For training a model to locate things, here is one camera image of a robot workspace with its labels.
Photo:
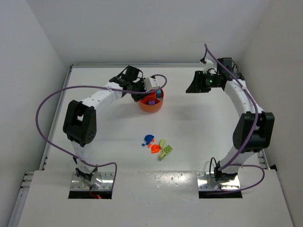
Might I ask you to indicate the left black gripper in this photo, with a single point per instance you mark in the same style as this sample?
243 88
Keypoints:
136 89

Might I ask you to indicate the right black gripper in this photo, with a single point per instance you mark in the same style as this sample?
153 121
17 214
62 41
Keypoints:
202 82

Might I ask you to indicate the long teal lego brick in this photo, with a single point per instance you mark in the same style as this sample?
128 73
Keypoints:
159 94

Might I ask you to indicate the bright green lego brick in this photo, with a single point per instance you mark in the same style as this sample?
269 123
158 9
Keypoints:
167 149

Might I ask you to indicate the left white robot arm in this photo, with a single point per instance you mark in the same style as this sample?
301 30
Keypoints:
80 123

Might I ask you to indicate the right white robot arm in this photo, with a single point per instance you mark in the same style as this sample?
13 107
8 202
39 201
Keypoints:
254 129

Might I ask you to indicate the orange round divided container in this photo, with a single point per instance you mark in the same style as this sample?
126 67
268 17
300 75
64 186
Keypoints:
143 104

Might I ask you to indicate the blue half-round lego piece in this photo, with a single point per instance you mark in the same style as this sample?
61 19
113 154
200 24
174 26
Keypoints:
148 139

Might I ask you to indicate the light green curved lego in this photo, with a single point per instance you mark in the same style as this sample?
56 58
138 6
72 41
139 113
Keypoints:
162 143

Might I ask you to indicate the orange round lego piece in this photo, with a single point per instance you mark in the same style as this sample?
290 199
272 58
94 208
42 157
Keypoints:
155 148

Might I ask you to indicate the light green sloped lego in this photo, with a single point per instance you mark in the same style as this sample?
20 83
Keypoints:
162 155

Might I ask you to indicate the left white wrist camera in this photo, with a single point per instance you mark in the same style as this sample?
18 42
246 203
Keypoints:
151 83

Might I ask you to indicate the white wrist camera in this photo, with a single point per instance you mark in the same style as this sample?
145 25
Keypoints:
208 66
151 83

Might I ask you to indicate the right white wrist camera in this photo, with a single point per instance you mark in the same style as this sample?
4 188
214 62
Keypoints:
208 66

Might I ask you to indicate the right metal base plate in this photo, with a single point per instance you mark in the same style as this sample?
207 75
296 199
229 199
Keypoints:
208 184

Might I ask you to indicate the metal base plate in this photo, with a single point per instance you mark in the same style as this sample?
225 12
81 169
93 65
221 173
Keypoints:
208 184
101 181

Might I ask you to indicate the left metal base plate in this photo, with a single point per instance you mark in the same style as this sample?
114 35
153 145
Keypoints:
101 181

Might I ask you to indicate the aluminium table frame rail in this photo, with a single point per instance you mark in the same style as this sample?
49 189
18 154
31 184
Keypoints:
149 192

